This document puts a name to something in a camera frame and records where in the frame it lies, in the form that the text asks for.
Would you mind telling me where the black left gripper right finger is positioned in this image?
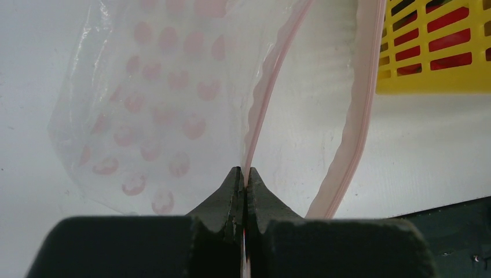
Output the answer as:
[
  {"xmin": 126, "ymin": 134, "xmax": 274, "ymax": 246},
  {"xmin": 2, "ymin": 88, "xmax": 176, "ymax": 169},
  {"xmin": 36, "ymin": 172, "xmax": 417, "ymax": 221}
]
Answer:
[{"xmin": 246, "ymin": 168, "xmax": 438, "ymax": 277}]

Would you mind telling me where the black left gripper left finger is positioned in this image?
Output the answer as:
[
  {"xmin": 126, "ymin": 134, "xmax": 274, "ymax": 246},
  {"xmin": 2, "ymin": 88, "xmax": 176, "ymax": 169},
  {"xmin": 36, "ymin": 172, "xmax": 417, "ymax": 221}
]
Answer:
[{"xmin": 27, "ymin": 167, "xmax": 244, "ymax": 277}]

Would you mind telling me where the clear pink zip top bag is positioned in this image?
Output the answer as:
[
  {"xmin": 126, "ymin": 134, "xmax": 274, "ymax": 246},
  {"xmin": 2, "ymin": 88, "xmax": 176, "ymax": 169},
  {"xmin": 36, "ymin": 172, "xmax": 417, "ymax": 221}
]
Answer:
[{"xmin": 46, "ymin": 0, "xmax": 388, "ymax": 220}]

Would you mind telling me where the red toy bell pepper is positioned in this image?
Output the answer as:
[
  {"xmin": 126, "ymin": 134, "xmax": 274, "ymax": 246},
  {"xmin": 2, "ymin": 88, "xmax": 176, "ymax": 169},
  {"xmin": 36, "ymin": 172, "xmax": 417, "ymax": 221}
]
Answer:
[{"xmin": 379, "ymin": 1, "xmax": 490, "ymax": 78}]

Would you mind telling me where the yellow plastic basket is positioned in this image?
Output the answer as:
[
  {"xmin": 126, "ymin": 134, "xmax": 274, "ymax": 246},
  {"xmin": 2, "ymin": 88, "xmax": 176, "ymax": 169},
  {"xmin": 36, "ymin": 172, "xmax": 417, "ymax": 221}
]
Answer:
[{"xmin": 375, "ymin": 0, "xmax": 491, "ymax": 96}]

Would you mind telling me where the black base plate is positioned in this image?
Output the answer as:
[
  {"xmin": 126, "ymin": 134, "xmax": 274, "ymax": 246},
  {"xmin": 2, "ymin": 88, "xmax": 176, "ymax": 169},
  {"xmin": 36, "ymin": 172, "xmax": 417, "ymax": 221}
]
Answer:
[{"xmin": 399, "ymin": 197, "xmax": 490, "ymax": 277}]

